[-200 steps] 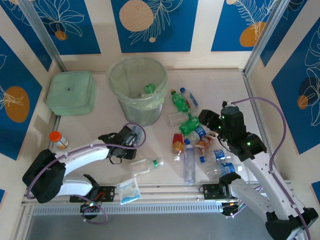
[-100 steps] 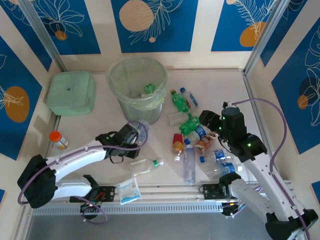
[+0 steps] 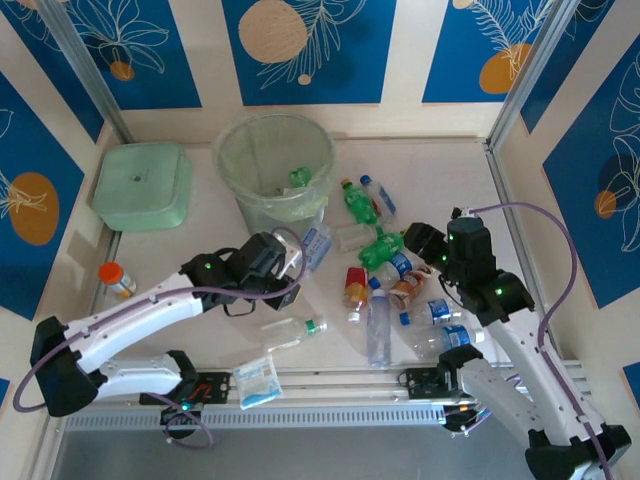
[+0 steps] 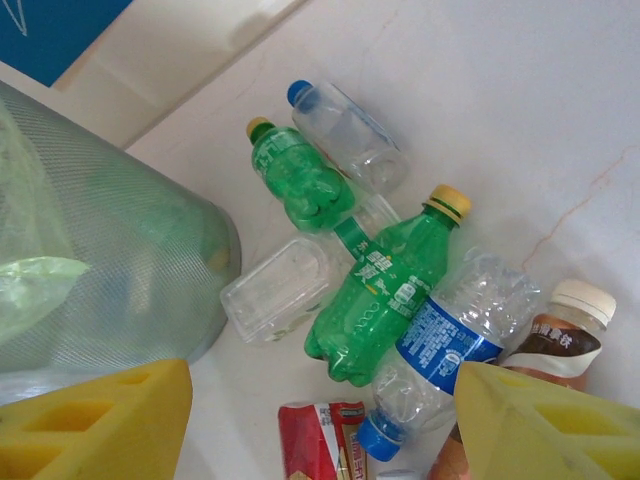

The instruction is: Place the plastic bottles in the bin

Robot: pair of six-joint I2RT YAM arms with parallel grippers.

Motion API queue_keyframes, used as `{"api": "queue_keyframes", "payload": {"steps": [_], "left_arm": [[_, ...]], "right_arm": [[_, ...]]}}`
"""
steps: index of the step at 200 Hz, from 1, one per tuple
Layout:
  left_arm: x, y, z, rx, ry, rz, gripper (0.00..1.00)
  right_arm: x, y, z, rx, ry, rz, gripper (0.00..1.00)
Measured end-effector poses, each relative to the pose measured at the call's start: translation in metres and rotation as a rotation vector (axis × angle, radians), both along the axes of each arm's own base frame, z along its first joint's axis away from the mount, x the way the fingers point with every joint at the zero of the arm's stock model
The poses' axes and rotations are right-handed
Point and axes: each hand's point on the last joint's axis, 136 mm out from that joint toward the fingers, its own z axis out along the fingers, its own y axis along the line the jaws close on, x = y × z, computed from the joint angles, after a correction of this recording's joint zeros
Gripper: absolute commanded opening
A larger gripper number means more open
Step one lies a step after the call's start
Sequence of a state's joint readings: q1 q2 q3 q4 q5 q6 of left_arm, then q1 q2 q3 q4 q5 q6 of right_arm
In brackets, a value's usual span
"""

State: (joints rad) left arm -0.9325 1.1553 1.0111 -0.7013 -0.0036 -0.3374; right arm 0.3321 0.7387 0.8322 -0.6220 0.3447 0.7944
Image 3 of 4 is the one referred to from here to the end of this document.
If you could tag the clear bottle green cap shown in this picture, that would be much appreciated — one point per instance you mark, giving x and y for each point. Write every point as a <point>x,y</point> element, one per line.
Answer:
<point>295,332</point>

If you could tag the red labelled bottle white cap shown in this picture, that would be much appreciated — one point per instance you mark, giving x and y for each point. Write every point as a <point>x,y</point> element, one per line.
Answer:
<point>355,287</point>

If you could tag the grey metal sheet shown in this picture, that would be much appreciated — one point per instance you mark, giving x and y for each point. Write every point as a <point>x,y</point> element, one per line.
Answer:
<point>325,460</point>

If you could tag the green soda bottle yellow cap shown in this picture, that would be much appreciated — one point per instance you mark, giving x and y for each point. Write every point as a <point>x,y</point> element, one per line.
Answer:
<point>382,247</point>
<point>357,202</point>

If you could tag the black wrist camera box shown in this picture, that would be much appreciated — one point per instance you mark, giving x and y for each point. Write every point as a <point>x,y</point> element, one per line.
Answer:
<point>422,242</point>
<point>291,300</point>

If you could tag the clear bottle dark blue label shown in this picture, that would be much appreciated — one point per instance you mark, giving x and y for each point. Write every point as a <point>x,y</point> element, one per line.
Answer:
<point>400,265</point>

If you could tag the small clear bottle blue cap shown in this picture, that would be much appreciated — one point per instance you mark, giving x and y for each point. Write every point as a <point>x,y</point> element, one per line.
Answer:
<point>382,196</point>

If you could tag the clear white-capped blue-labelled bottle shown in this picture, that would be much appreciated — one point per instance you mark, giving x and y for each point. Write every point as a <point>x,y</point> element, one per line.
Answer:
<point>447,340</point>

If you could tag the clear crushed plastic bottle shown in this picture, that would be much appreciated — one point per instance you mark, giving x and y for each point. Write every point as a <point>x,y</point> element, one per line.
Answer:
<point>352,236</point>

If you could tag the black controller board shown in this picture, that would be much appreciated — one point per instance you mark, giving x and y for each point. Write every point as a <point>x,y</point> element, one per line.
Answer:
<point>177,417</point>
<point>460,420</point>

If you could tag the clear bottle pale blue label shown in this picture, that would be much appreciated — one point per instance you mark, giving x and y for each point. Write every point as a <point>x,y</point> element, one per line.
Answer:
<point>319,245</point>

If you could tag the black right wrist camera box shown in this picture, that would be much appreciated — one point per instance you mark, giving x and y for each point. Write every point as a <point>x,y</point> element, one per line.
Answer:
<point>422,242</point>

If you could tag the white blue tissue packet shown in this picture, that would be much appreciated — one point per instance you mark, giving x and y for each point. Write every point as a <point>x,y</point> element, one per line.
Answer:
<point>256,381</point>

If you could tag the orange-capped pill bottle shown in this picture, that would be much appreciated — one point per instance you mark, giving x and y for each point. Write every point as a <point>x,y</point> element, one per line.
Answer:
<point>116,280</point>

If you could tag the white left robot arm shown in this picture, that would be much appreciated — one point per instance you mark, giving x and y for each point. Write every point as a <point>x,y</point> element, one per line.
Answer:
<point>125,315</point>

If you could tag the brown drink bottle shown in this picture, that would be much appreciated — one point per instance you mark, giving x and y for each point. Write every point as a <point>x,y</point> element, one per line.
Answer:
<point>410,286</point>

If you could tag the aluminium side rail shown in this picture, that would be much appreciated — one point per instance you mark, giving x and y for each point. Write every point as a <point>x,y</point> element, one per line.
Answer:
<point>111,247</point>
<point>507,195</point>

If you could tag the tall clear bottle blue cap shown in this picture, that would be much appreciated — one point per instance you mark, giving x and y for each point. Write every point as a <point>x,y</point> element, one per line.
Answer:
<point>378,325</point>

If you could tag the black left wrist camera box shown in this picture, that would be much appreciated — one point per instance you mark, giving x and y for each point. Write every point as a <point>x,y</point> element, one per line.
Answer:
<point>291,300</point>

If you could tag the aluminium frame post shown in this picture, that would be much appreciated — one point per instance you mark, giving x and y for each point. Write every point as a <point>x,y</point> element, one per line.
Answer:
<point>530,75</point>
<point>85,70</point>

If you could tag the clear blue-capped blue-labelled bottle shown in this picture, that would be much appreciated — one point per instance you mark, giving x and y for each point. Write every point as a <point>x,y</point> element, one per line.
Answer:
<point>434,310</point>

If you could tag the translucent green bin liner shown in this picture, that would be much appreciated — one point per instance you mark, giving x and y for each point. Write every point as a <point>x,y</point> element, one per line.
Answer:
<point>305,202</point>

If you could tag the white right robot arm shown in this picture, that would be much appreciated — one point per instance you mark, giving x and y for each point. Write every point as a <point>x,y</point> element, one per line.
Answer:
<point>515,350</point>

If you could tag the long aluminium base rail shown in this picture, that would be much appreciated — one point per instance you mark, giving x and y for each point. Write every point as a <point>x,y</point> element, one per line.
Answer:
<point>340,382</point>

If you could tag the crushed green plastic bottle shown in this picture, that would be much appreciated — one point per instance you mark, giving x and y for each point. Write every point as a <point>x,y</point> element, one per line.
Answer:
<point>300,176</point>

